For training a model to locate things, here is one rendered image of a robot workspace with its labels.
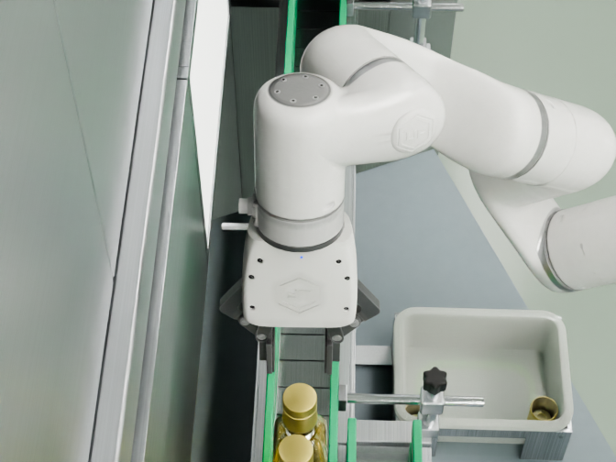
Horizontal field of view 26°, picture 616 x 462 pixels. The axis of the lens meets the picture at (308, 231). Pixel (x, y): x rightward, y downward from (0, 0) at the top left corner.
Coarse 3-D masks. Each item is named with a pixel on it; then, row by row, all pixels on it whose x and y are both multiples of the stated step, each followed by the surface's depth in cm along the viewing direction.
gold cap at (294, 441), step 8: (288, 440) 128; (296, 440) 128; (304, 440) 128; (280, 448) 128; (288, 448) 128; (296, 448) 128; (304, 448) 128; (312, 448) 128; (280, 456) 127; (288, 456) 127; (296, 456) 127; (304, 456) 127; (312, 456) 128
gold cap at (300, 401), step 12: (300, 384) 132; (288, 396) 131; (300, 396) 131; (312, 396) 131; (288, 408) 131; (300, 408) 130; (312, 408) 131; (288, 420) 132; (300, 420) 132; (312, 420) 133; (300, 432) 133
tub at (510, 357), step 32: (416, 320) 176; (448, 320) 176; (480, 320) 175; (512, 320) 175; (544, 320) 175; (416, 352) 180; (448, 352) 180; (480, 352) 180; (512, 352) 180; (544, 352) 179; (416, 384) 177; (448, 384) 177; (480, 384) 177; (512, 384) 177; (544, 384) 177; (448, 416) 174; (480, 416) 174; (512, 416) 174
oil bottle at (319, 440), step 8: (280, 416) 139; (320, 416) 139; (280, 424) 138; (320, 424) 138; (280, 432) 137; (320, 432) 137; (280, 440) 137; (312, 440) 136; (320, 440) 137; (320, 448) 136; (320, 456) 137
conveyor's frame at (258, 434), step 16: (352, 16) 201; (352, 176) 183; (352, 192) 183; (352, 208) 181; (352, 224) 179; (352, 336) 169; (352, 352) 167; (352, 368) 166; (256, 384) 165; (352, 384) 165; (256, 400) 163; (256, 416) 162; (256, 432) 160; (256, 448) 159
